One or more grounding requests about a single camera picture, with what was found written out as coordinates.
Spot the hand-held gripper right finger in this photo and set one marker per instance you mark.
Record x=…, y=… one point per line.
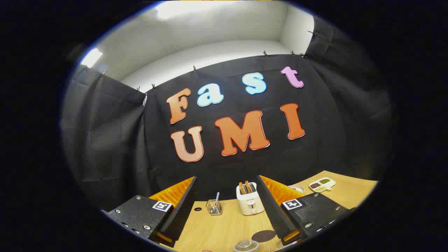
x=271, y=210

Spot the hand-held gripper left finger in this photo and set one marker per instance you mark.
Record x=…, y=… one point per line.
x=182, y=213

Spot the brown round coaster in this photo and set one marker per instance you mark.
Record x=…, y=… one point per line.
x=264, y=235

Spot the clear plastic juice bottle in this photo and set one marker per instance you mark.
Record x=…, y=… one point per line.
x=246, y=246

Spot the white toaster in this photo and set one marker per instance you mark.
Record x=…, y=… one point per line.
x=249, y=204

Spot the metal mesh holder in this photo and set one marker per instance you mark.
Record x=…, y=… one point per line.
x=213, y=208

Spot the toast slice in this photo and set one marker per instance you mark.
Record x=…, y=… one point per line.
x=248, y=186
x=242, y=188

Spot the white plate with red food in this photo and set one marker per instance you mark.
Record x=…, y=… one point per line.
x=298, y=189

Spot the striped pen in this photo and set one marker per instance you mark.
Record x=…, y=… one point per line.
x=217, y=197

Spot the wooden table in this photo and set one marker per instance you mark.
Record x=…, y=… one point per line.
x=224, y=227

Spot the white divided dish with beans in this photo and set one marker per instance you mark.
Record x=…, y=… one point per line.
x=322, y=184

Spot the black backdrop cloth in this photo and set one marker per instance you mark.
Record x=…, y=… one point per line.
x=140, y=140

